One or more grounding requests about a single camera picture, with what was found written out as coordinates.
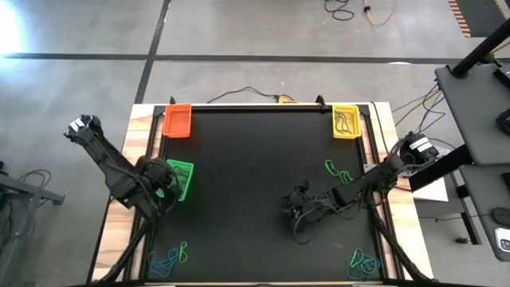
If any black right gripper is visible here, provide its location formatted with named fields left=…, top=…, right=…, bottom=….
left=288, top=179, right=334, bottom=234

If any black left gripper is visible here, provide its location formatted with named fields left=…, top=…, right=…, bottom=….
left=139, top=158, right=181, bottom=219

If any blue rubber band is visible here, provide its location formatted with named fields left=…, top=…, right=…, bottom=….
left=147, top=249, right=181, bottom=280
left=345, top=262, right=370, bottom=281
left=175, top=175, right=190, bottom=196

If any green plastic basket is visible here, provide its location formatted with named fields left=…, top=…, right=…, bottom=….
left=155, top=158, right=195, bottom=202

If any orange plastic basket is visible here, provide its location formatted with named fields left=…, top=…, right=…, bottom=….
left=162, top=103, right=193, bottom=140

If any yellow plastic basket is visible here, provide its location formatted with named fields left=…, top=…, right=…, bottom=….
left=331, top=104, right=363, bottom=140

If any white paper sheet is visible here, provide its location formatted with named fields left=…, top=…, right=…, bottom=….
left=410, top=171, right=450, bottom=202

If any grey metal stand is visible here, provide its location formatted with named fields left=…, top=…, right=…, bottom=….
left=0, top=171, right=65, bottom=287

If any black desk crossbar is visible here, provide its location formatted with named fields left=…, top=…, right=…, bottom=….
left=407, top=143, right=473, bottom=193

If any black desk leg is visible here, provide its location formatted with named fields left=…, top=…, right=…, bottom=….
left=453, top=183, right=483, bottom=246

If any grey desk top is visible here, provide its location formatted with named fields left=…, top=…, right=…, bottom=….
left=459, top=162, right=510, bottom=263
left=433, top=59, right=510, bottom=167

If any black computer mouse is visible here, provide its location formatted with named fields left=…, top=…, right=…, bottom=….
left=492, top=206, right=510, bottom=227
left=496, top=108, right=510, bottom=136

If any smartphone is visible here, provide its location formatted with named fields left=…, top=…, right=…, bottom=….
left=494, top=226, right=510, bottom=253

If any black pole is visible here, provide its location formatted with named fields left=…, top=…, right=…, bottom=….
left=451, top=18, right=510, bottom=79

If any black desk device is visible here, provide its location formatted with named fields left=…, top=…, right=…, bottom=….
left=492, top=63, right=510, bottom=91

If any black floor mat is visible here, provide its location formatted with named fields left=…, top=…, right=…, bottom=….
left=456, top=0, right=508, bottom=38

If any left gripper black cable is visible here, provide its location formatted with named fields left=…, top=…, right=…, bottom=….
left=139, top=159, right=181, bottom=212

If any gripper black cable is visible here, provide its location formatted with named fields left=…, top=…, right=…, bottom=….
left=292, top=206, right=355, bottom=245
left=139, top=159, right=181, bottom=212

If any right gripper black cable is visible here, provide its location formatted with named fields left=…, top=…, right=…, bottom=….
left=292, top=206, right=355, bottom=245

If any black table frame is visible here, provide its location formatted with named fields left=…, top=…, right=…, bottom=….
left=85, top=102, right=437, bottom=287

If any yellow floor cable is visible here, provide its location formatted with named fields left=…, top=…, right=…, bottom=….
left=363, top=0, right=398, bottom=27
left=392, top=88, right=443, bottom=124

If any coiled black floor cable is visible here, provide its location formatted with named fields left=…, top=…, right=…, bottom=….
left=324, top=0, right=355, bottom=22

